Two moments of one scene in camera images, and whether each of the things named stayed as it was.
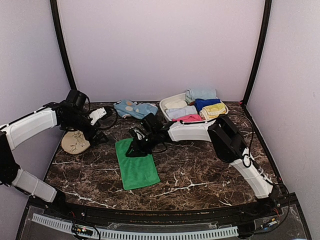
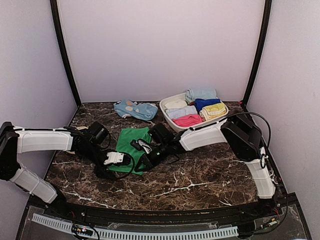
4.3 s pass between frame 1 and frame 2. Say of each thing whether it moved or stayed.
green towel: moved
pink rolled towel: stayed
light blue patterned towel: stayed
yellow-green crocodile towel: stayed
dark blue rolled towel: stayed
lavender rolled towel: stayed
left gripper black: moved
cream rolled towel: stayed
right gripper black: moved
